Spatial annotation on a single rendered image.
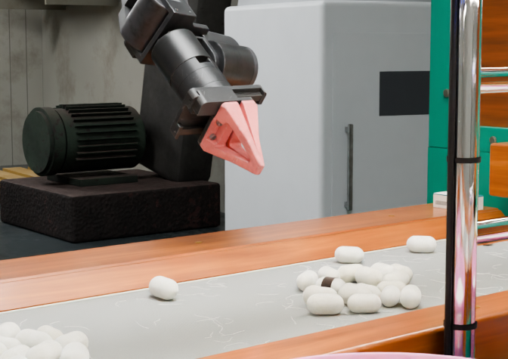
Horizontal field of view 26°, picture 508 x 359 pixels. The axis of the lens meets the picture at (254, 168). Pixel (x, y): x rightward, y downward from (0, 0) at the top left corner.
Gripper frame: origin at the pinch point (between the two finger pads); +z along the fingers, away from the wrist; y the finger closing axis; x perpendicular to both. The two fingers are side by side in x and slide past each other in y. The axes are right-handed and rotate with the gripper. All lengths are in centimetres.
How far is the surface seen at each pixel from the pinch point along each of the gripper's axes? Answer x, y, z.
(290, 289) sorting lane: 4.1, -2.2, 13.7
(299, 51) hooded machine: 128, 193, -165
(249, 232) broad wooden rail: 13.9, 7.3, -1.7
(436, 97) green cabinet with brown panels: 6.5, 46.8, -15.0
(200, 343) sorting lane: -2.9, -21.5, 21.6
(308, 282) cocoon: 1.8, -1.8, 14.7
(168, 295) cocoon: 5.6, -14.9, 10.6
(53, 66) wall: 464, 372, -538
